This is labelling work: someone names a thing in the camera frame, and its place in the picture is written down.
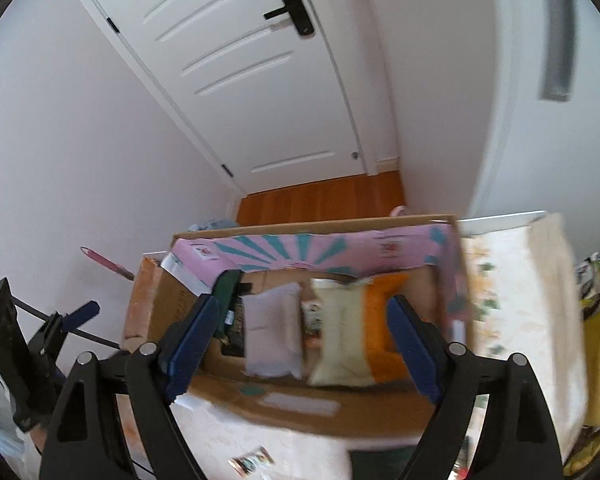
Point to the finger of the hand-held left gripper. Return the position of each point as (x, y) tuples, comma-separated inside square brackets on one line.
[(77, 316)]

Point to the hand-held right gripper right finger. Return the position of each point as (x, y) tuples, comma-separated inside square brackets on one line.
[(415, 350)]

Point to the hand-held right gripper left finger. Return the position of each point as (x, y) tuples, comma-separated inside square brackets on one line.
[(195, 345)]

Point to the black snack packet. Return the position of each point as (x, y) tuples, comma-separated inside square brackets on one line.
[(236, 327)]

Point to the dark green snack packet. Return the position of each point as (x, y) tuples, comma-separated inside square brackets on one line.
[(225, 295), (380, 462)]

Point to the pale pink bag yellow crisps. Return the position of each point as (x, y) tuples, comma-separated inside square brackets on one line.
[(272, 330)]

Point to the small printed snack packet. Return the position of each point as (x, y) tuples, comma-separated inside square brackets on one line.
[(252, 460), (311, 320)]

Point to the pink and teal cardboard box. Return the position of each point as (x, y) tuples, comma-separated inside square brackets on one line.
[(290, 410)]

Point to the pink fly swatter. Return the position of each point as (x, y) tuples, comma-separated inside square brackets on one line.
[(107, 262)]

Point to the floral tablecloth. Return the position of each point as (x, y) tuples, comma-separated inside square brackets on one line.
[(515, 310)]

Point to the white wardrobe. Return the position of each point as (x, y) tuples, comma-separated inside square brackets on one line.
[(520, 125)]

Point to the white door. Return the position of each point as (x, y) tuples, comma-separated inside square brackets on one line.
[(250, 70)]

